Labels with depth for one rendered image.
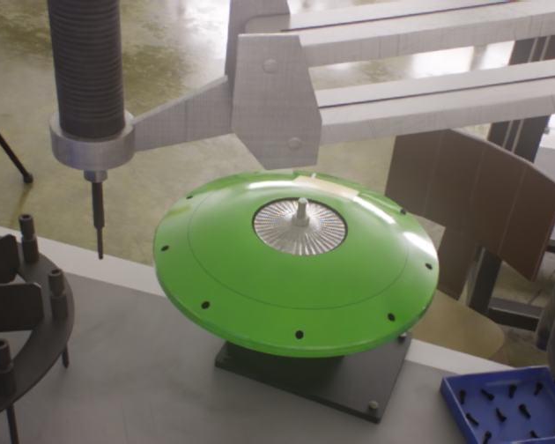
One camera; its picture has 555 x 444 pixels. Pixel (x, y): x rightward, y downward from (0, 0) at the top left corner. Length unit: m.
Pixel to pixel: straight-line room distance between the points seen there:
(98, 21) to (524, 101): 0.26
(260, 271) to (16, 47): 3.02
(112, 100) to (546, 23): 0.26
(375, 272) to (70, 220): 1.96
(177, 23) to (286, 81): 3.56
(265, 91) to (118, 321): 0.59
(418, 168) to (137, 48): 2.36
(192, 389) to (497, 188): 0.77
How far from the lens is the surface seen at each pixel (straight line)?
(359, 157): 3.17
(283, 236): 0.90
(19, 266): 1.04
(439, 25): 0.52
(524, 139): 2.07
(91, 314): 1.07
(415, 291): 0.90
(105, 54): 0.51
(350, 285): 0.86
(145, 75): 3.60
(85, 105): 0.52
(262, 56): 0.50
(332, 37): 0.51
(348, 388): 0.98
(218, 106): 0.54
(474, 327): 1.57
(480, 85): 0.57
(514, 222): 1.56
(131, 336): 1.04
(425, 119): 0.55
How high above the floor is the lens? 1.64
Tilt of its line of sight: 37 degrees down
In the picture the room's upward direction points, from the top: 7 degrees clockwise
